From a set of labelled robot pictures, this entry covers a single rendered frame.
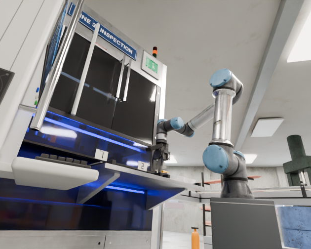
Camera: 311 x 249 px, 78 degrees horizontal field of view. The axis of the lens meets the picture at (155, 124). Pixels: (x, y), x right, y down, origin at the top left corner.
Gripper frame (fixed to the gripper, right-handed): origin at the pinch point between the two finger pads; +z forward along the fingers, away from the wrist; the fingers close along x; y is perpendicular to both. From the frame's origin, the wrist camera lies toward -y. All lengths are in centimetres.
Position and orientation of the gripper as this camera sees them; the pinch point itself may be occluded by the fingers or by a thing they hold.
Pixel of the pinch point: (156, 172)
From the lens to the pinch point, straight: 119.3
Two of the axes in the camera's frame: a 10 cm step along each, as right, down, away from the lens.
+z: -0.7, 9.1, -4.2
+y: 7.2, 3.4, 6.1
